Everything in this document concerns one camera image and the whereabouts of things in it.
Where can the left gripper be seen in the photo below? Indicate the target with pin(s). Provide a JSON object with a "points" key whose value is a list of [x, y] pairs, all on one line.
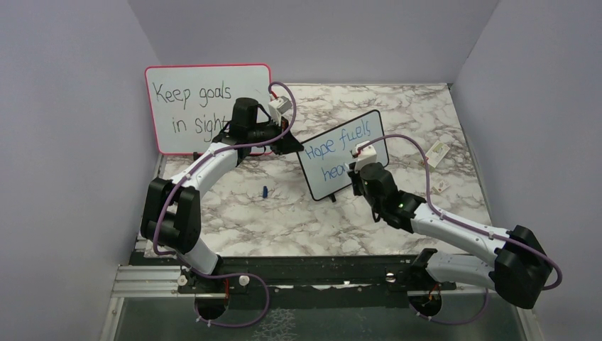
{"points": [[287, 144]]}

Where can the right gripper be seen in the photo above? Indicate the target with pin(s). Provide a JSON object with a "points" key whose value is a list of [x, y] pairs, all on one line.
{"points": [[355, 177]]}

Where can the black framed whiteboard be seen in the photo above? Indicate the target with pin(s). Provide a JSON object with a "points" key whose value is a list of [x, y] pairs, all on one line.
{"points": [[325, 155]]}

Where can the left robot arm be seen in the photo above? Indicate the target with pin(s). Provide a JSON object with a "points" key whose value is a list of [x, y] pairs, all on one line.
{"points": [[172, 215]]}

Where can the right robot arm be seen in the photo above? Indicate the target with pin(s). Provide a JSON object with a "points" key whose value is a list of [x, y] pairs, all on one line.
{"points": [[461, 235]]}

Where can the pink framed whiteboard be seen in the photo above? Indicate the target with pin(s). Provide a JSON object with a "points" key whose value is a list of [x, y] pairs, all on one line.
{"points": [[190, 104]]}

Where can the white green eraser box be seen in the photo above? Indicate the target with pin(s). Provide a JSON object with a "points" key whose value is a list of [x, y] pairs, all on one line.
{"points": [[436, 154]]}

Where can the small white card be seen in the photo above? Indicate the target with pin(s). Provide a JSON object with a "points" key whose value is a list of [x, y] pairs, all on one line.
{"points": [[440, 186]]}

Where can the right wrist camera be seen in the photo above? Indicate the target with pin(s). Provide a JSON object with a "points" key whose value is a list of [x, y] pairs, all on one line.
{"points": [[363, 154]]}

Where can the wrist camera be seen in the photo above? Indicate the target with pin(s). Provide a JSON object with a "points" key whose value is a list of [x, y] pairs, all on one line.
{"points": [[278, 106], [363, 154]]}

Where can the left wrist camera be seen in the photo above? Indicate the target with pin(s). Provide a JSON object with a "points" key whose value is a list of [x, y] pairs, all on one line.
{"points": [[278, 106]]}

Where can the black metal base rail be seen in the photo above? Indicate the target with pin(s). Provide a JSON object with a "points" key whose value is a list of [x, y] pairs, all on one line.
{"points": [[254, 283]]}

